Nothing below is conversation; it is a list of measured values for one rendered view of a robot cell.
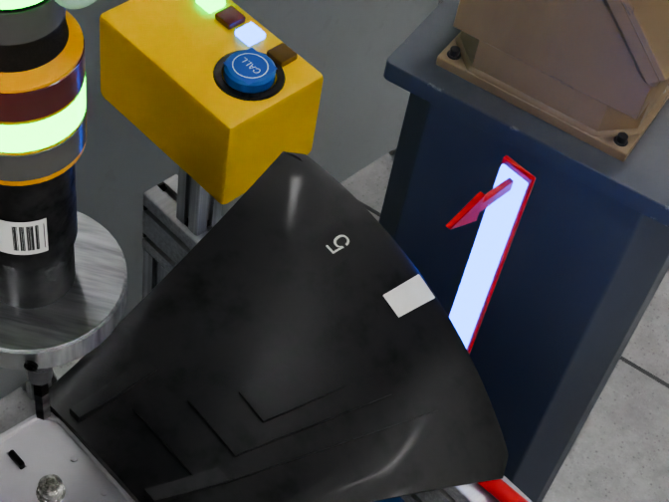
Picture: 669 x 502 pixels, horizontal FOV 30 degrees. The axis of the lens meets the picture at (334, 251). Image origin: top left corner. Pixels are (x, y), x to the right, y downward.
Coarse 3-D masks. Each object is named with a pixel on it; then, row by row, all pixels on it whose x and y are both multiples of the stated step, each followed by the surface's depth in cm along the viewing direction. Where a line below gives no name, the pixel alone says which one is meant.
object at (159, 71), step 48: (144, 0) 100; (192, 0) 101; (144, 48) 97; (192, 48) 97; (240, 48) 98; (144, 96) 99; (192, 96) 94; (240, 96) 94; (288, 96) 96; (192, 144) 98; (240, 144) 95; (288, 144) 100; (240, 192) 100
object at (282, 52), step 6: (276, 48) 98; (282, 48) 98; (288, 48) 98; (270, 54) 97; (276, 54) 97; (282, 54) 97; (288, 54) 97; (294, 54) 98; (276, 60) 97; (282, 60) 97; (288, 60) 97; (294, 60) 98; (282, 66) 97
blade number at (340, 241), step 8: (336, 224) 73; (328, 232) 73; (336, 232) 73; (344, 232) 73; (320, 240) 72; (328, 240) 73; (336, 240) 73; (344, 240) 73; (352, 240) 73; (320, 248) 72; (328, 248) 72; (336, 248) 72; (344, 248) 73; (352, 248) 73; (360, 248) 73; (328, 256) 72; (336, 256) 72; (344, 256) 72; (336, 264) 72
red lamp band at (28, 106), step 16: (80, 64) 37; (64, 80) 37; (80, 80) 38; (0, 96) 36; (16, 96) 36; (32, 96) 36; (48, 96) 37; (64, 96) 37; (0, 112) 36; (16, 112) 36; (32, 112) 37; (48, 112) 37
